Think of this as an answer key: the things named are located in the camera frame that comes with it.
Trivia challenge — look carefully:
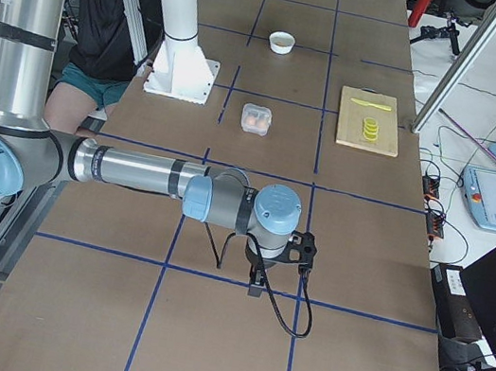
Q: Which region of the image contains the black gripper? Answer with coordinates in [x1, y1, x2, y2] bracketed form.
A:
[245, 238, 279, 290]

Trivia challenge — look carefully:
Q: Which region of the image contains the clear plastic egg box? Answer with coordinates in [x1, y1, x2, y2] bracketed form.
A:
[240, 103, 273, 136]

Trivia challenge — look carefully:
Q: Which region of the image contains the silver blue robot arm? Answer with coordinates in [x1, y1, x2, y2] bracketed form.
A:
[0, 0, 301, 284]

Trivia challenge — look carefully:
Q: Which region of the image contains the yellow lemon slice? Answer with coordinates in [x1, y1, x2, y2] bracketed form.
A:
[363, 123, 379, 132]
[363, 117, 378, 126]
[363, 132, 379, 143]
[363, 129, 379, 136]

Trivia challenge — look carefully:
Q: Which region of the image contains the bamboo cutting board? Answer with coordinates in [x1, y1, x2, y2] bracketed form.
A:
[335, 86, 399, 158]

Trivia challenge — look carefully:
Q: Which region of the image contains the yellow plastic knife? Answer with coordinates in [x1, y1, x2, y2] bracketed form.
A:
[351, 97, 392, 112]

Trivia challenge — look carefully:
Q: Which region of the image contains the white round bowl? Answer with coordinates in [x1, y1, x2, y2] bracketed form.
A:
[269, 30, 295, 55]

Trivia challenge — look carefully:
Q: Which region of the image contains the person in black shirt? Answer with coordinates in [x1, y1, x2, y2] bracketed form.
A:
[44, 0, 163, 136]

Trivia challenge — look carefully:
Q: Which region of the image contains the red fire extinguisher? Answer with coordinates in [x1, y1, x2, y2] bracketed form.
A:
[407, 0, 432, 28]

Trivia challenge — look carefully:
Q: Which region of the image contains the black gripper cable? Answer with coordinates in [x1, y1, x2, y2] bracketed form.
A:
[186, 220, 328, 341]

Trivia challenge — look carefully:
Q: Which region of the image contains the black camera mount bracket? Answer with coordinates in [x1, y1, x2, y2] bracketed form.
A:
[274, 231, 317, 273]

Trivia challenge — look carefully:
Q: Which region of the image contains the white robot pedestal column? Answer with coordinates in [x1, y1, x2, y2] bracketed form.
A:
[144, 0, 221, 105]

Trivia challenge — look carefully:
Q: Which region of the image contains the aluminium frame post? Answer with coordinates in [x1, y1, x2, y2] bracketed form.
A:
[411, 1, 496, 133]

